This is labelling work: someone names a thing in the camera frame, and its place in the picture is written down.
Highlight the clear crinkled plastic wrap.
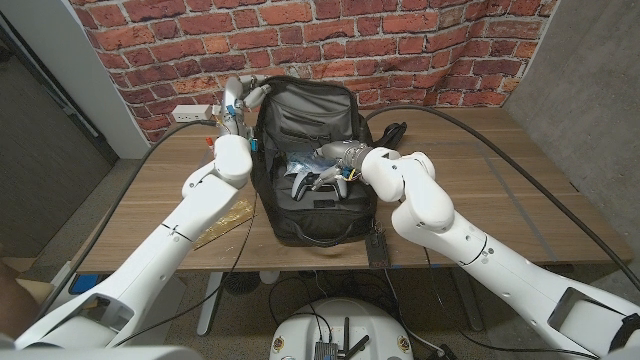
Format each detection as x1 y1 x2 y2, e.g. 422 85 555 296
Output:
284 149 337 177

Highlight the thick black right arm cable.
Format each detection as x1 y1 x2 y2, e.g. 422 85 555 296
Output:
363 103 640 292

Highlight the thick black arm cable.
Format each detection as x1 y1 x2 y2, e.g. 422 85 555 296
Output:
37 118 219 319
363 103 640 292

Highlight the white table leg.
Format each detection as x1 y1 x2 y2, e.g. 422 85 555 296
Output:
196 271 225 337
449 267 485 333

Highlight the red brick print backdrop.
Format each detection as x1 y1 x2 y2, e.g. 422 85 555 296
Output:
69 0 559 146

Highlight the blue flat object on floor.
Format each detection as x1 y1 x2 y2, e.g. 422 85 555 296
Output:
69 273 104 295

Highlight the white power strip box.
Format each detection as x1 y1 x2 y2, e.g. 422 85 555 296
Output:
171 104 217 124

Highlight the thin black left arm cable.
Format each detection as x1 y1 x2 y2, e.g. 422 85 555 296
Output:
112 189 259 347

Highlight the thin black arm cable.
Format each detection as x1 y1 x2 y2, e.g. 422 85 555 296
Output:
423 247 599 359
112 189 259 347

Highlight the crinkled golden plastic wrap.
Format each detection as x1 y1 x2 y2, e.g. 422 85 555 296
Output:
193 198 256 251

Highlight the black leather luggage tag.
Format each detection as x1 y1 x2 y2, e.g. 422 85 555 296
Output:
366 232 391 271

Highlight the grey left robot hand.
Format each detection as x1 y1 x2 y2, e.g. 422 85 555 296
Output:
218 74 274 139

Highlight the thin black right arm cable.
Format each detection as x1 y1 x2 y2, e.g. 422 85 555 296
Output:
423 247 599 359

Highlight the white game controller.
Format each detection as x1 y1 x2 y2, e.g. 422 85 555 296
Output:
291 171 350 202

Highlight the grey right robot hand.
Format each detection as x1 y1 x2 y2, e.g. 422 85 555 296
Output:
313 139 375 192

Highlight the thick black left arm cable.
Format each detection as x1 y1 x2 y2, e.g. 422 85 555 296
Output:
37 118 219 319

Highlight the black fabric backpack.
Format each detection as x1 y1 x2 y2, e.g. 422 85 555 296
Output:
249 74 407 249

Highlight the white robot base with antennas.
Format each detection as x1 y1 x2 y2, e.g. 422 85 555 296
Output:
268 298 415 360

